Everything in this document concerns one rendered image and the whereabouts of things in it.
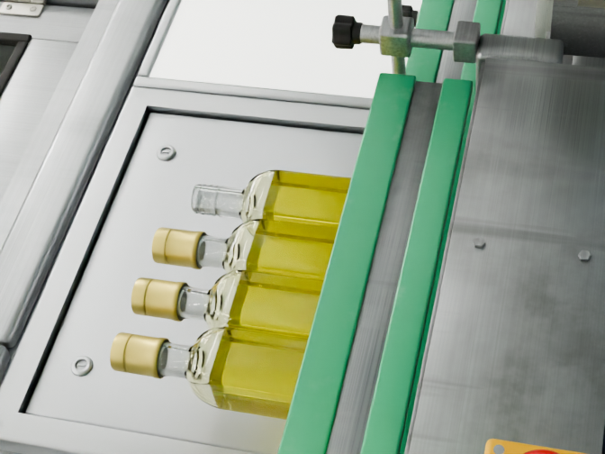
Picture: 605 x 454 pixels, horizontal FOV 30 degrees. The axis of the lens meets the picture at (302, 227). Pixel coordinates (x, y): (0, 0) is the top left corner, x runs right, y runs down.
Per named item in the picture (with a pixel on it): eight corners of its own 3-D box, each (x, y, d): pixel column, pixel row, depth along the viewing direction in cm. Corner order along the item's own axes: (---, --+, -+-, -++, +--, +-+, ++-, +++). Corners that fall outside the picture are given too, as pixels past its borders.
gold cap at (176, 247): (211, 241, 107) (167, 236, 108) (202, 224, 104) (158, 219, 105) (202, 276, 105) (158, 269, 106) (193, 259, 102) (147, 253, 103)
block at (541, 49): (557, 109, 101) (480, 102, 103) (565, 31, 94) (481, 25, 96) (554, 139, 99) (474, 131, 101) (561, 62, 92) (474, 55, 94)
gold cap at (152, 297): (193, 295, 103) (148, 289, 104) (185, 274, 100) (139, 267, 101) (181, 329, 101) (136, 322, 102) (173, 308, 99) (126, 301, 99)
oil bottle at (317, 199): (473, 224, 106) (255, 198, 111) (473, 187, 102) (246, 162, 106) (464, 274, 103) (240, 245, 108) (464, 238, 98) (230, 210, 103)
